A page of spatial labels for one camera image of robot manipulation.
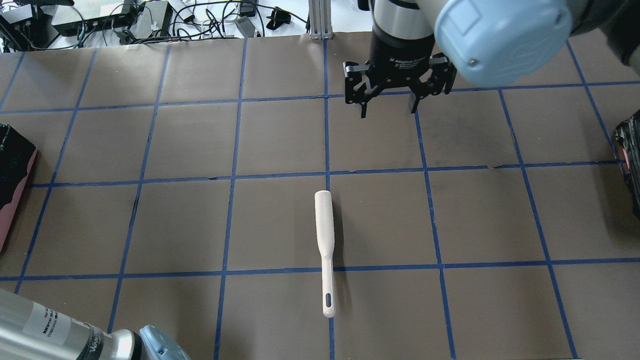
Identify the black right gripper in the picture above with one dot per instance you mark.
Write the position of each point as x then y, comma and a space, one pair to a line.
398, 54

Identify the white hand brush black bristles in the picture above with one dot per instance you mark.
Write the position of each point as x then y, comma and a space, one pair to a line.
325, 231

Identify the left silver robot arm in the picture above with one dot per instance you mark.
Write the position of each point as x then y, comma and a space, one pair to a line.
31, 331

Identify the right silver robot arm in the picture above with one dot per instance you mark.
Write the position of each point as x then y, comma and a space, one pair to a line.
493, 43

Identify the black trash bag bin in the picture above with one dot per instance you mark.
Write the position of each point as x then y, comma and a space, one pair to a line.
626, 137

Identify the pink bin with black bag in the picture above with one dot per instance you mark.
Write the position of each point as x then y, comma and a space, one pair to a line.
17, 157

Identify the aluminium frame post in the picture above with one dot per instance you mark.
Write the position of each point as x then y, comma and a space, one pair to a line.
319, 20

